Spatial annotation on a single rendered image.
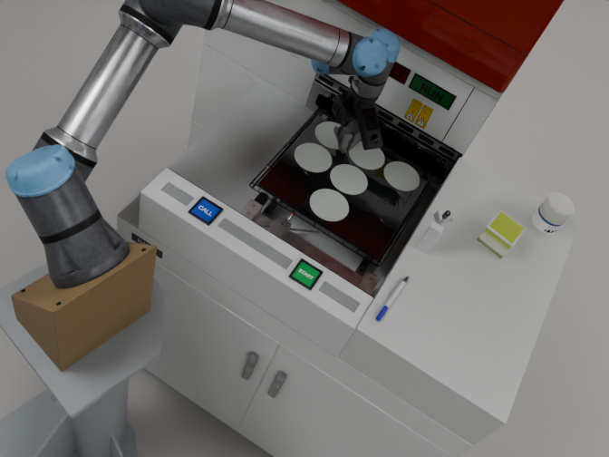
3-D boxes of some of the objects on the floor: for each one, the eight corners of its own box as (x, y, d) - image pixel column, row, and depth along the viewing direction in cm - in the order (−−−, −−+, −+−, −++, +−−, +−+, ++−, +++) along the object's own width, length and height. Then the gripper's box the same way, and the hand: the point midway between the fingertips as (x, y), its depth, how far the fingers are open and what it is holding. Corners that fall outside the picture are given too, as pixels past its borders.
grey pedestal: (31, 583, 177) (-13, 515, 112) (-54, 457, 189) (-138, 331, 125) (181, 458, 205) (215, 346, 140) (98, 355, 217) (94, 210, 153)
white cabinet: (218, 238, 256) (256, 82, 191) (431, 374, 244) (547, 257, 179) (110, 362, 217) (111, 218, 153) (356, 530, 205) (470, 452, 141)
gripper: (372, 72, 160) (346, 131, 177) (340, 76, 156) (317, 137, 173) (388, 97, 156) (361, 155, 173) (356, 102, 152) (331, 161, 169)
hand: (345, 150), depth 170 cm, fingers closed
